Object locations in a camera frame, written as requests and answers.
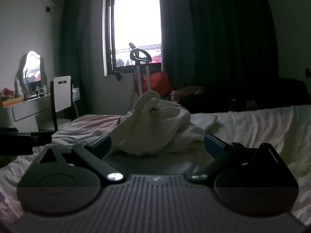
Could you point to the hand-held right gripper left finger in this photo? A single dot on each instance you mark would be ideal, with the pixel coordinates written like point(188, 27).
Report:
point(102, 142)

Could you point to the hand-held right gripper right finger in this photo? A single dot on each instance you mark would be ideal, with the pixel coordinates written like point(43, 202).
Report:
point(214, 146)

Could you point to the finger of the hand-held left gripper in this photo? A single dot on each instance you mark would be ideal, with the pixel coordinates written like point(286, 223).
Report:
point(42, 138)

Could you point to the white garment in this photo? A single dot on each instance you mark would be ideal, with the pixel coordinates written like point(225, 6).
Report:
point(150, 131)

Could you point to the white dressing table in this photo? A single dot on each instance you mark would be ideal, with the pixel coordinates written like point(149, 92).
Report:
point(24, 112)

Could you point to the orange box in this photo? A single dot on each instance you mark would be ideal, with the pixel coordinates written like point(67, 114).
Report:
point(11, 102)

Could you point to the white-backed chair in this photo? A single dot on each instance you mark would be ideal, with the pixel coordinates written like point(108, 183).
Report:
point(62, 89)

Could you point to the white bottle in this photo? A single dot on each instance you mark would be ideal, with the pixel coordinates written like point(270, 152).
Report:
point(17, 87)

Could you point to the bed with pink-white sheet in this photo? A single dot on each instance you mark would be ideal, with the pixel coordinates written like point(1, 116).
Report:
point(267, 126)

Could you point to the brown plush toy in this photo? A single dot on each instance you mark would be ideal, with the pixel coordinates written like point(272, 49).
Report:
point(188, 92)

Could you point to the wavy-edged vanity mirror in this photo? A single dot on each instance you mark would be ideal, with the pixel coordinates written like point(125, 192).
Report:
point(32, 68)

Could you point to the black sofa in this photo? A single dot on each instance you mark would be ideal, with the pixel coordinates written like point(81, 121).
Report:
point(267, 94)

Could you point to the red suitcase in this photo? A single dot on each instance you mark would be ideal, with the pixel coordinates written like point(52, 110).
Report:
point(160, 82)

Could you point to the grey sheer curtain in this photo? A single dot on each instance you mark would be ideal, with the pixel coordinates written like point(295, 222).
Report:
point(82, 53)

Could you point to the dark green curtain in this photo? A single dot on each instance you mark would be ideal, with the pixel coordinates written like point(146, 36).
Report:
point(218, 41)

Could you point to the dark-framed window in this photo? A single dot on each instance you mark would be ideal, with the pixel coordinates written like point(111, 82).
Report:
point(136, 24)

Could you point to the black wall socket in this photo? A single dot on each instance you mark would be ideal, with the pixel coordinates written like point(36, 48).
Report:
point(49, 9)

